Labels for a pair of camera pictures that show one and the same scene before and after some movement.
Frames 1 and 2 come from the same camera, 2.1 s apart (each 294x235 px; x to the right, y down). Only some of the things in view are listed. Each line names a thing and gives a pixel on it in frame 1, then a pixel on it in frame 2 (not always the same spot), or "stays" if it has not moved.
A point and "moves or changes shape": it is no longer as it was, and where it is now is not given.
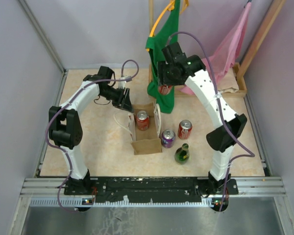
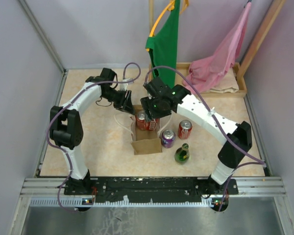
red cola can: (164, 89) moves or changes shape
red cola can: (142, 118) stays
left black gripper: (127, 103) stays
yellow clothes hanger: (183, 4) stays
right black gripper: (162, 79) to (146, 102)
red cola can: (184, 129) stays
